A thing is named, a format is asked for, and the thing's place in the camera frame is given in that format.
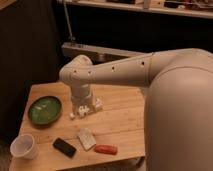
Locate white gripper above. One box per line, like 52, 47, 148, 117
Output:
71, 84, 93, 109

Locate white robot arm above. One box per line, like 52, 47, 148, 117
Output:
60, 49, 213, 171

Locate green ceramic bowl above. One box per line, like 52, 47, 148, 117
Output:
28, 96, 62, 125

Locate grey metal beam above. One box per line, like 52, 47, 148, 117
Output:
61, 42, 142, 62

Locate wooden table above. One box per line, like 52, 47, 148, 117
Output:
10, 82, 145, 171

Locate black smartphone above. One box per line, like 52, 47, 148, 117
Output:
53, 138, 76, 157

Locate grey metal pole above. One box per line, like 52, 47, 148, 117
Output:
62, 0, 76, 45

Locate translucent plastic cup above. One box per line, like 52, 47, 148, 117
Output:
10, 134, 39, 159

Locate upper wall shelf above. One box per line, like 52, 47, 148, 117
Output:
57, 0, 213, 19

